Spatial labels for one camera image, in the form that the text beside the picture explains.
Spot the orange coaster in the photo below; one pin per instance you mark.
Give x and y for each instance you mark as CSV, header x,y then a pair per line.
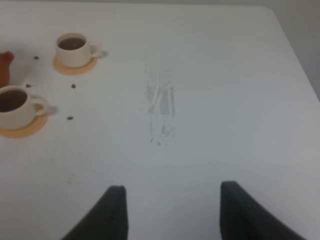
x,y
35,126
73,71

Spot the far white teacup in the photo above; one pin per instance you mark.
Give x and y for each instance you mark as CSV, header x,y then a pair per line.
x,y
74,50

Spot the near orange coaster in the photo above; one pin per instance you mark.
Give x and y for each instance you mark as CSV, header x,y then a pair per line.
x,y
35,126

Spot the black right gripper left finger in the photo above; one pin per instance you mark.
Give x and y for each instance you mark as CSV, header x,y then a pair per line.
x,y
107,220

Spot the brown clay teapot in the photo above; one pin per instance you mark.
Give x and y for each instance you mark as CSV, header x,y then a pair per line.
x,y
6,59

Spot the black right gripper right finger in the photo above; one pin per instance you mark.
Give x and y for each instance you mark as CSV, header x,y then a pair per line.
x,y
243,218

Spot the near white teacup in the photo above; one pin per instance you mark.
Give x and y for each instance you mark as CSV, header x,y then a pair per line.
x,y
18,108

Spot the far orange coaster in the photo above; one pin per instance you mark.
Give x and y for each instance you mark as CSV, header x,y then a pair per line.
x,y
73,71

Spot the white teacup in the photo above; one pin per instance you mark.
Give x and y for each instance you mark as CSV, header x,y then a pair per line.
x,y
74,50
18,108

